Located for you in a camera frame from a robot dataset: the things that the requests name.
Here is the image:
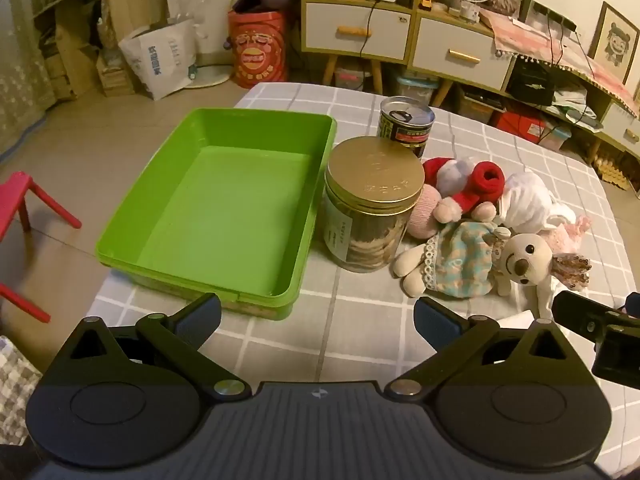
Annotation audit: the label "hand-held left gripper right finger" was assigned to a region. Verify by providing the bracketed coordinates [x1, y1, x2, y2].
[384, 296, 593, 403]

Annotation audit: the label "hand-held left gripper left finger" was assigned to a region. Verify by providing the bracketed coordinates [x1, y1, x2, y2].
[47, 292, 252, 401]

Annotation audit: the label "bunny plush blue dress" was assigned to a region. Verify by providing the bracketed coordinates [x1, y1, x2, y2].
[391, 220, 592, 311]

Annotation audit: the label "pink plush toy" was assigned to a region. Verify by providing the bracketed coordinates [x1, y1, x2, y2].
[545, 214, 593, 253]

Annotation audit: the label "green plastic bin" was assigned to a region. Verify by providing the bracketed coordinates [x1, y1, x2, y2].
[95, 106, 337, 321]

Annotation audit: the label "santa plush doll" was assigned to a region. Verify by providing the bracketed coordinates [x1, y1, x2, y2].
[407, 156, 508, 238]

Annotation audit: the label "clear jar gold lid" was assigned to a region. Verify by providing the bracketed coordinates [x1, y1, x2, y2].
[322, 136, 426, 274]

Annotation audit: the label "low wooden bench cabinet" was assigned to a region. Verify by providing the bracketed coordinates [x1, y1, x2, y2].
[500, 35, 640, 161]

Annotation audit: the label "grey checked cushion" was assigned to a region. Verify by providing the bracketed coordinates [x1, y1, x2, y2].
[0, 335, 43, 446]

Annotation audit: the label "dark tin can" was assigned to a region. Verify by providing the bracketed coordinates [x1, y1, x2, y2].
[376, 96, 436, 160]

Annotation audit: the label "red cardboard box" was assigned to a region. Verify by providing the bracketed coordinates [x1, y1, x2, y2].
[492, 110, 546, 143]

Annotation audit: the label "folded white clothes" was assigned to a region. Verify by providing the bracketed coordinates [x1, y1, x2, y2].
[552, 85, 603, 126]

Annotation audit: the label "red stool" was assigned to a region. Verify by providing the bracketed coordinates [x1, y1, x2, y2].
[0, 171, 83, 323]

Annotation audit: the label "clear plastic storage box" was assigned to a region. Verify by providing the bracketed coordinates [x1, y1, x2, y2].
[334, 67, 373, 93]
[395, 72, 438, 107]

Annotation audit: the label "black box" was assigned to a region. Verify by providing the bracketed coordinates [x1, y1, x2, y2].
[507, 57, 556, 106]

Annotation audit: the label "white round fan base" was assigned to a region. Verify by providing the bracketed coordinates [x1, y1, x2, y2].
[182, 65, 233, 90]

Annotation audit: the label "framed cartoon girl picture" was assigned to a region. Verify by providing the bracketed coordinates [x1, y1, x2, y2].
[587, 2, 640, 86]

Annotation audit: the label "white paper bag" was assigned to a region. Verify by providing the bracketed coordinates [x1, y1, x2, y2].
[118, 19, 198, 101]

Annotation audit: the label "red printed barrel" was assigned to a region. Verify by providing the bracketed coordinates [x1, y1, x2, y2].
[228, 9, 288, 90]

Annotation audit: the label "pink fringed cloth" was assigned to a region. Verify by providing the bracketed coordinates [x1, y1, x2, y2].
[480, 7, 640, 118]

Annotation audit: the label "black power adapters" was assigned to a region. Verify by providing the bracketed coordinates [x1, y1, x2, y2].
[532, 2, 577, 30]

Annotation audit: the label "cardboard box stack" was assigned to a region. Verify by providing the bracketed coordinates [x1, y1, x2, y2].
[55, 0, 171, 101]

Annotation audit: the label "white drawer flat gold handle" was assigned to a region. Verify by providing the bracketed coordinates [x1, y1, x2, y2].
[414, 17, 513, 93]

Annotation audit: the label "white drawer round wooden handle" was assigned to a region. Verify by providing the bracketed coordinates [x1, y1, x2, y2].
[305, 2, 413, 61]

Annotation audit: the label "black cable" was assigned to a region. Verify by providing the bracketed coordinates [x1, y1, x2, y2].
[360, 0, 382, 58]

